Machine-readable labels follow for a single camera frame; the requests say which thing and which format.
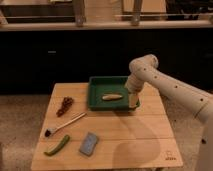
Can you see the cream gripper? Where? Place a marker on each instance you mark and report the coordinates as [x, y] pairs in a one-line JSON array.
[[133, 99]]

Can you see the yellow banana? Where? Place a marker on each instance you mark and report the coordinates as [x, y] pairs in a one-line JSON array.
[[111, 97]]

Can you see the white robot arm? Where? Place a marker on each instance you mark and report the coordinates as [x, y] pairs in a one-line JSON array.
[[198, 102]]

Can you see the green plastic tray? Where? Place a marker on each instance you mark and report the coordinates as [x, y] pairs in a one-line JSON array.
[[108, 93]]

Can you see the blue sponge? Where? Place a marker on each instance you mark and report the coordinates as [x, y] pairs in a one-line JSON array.
[[88, 144]]

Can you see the dark red grape bunch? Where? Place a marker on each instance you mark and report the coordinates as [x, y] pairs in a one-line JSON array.
[[65, 105]]

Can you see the wooden table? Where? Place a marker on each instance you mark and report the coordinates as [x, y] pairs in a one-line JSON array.
[[127, 140]]

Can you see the green chili pepper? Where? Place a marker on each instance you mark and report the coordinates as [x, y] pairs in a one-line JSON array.
[[58, 147]]

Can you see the wooden counter ledge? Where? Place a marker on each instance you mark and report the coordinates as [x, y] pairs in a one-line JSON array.
[[122, 25]]

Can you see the wooden handled brush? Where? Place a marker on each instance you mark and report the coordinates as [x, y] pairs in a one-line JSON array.
[[50, 131]]

